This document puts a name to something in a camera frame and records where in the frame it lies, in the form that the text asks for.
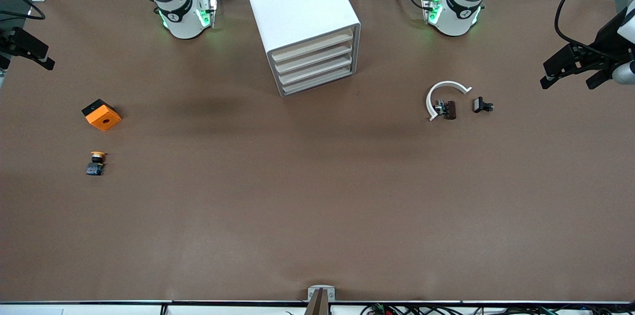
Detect yellow push button switch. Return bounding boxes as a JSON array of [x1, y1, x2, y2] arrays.
[[86, 151, 107, 176]]

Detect white plastic drawer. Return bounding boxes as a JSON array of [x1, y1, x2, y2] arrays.
[[279, 63, 358, 96], [271, 29, 354, 62], [276, 52, 356, 85], [273, 41, 355, 74]]

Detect orange box with hole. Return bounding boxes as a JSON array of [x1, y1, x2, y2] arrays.
[[81, 99, 122, 131]]

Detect dark brown small component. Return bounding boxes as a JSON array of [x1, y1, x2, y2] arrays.
[[435, 100, 457, 120]]

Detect brown table mat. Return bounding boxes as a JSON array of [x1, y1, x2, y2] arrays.
[[0, 0, 635, 303]]

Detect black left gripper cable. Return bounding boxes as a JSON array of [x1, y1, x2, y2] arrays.
[[555, 0, 635, 55]]

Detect white curved plastic ring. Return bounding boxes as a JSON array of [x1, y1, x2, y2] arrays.
[[426, 80, 472, 122]]

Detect tangled black cables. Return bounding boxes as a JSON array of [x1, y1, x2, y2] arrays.
[[360, 303, 616, 315]]

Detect white table edge rail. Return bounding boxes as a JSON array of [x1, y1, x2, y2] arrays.
[[0, 299, 635, 315]]

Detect grey metal mount bracket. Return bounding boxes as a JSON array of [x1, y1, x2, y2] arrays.
[[304, 285, 336, 315]]

